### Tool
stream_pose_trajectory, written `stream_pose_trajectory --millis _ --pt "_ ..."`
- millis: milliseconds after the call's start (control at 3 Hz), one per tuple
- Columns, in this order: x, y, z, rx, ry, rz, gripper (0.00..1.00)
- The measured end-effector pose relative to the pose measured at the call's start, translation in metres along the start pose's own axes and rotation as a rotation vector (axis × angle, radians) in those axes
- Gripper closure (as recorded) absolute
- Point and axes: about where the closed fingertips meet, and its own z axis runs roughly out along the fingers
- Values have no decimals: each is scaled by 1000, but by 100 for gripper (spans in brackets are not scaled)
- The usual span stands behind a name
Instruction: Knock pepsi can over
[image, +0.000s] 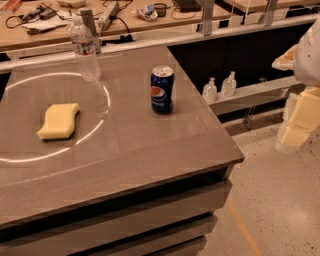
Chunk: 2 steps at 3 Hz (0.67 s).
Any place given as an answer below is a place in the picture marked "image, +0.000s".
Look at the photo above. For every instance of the white power strip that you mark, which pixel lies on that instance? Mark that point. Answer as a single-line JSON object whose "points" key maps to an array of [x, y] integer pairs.
{"points": [[105, 19]]}

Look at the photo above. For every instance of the white papers on bench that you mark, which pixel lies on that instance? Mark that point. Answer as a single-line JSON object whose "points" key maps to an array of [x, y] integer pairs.
{"points": [[42, 24]]}

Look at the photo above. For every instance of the clear sanitizer bottle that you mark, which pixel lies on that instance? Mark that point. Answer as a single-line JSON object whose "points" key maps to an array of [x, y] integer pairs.
{"points": [[229, 85], [210, 91]]}

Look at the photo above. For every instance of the grey drawer cabinet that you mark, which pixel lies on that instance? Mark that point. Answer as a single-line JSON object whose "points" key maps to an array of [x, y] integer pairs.
{"points": [[171, 219]]}

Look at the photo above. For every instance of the right clear sanitizer bottle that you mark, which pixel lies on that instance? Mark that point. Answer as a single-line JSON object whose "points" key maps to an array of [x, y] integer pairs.
{"points": [[229, 85]]}

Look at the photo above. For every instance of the blue pepsi can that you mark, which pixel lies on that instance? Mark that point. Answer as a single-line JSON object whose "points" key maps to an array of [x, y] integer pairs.
{"points": [[162, 80]]}

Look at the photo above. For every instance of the crumpled white blue wrapper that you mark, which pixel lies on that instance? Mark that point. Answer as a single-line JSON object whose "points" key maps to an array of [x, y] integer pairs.
{"points": [[147, 13]]}

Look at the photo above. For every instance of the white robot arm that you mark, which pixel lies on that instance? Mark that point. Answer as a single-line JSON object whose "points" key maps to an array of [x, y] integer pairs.
{"points": [[307, 57]]}

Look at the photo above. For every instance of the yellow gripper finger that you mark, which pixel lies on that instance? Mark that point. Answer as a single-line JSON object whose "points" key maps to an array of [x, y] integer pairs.
{"points": [[285, 61], [301, 118]]}

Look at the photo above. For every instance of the left clear sanitizer bottle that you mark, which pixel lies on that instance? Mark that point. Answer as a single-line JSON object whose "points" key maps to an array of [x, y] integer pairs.
{"points": [[210, 91]]}

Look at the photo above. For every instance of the clear plastic water bottle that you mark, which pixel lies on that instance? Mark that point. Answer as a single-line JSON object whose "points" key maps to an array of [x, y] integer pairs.
{"points": [[85, 51]]}

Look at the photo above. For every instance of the black keyboard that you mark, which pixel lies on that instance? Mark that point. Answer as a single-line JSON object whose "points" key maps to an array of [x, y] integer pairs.
{"points": [[186, 6]]}

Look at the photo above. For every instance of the yellow sponge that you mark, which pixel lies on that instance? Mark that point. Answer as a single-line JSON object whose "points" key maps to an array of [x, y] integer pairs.
{"points": [[59, 122]]}

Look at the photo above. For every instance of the grey metal post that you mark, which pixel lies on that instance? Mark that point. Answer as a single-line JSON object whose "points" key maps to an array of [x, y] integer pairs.
{"points": [[88, 20]]}

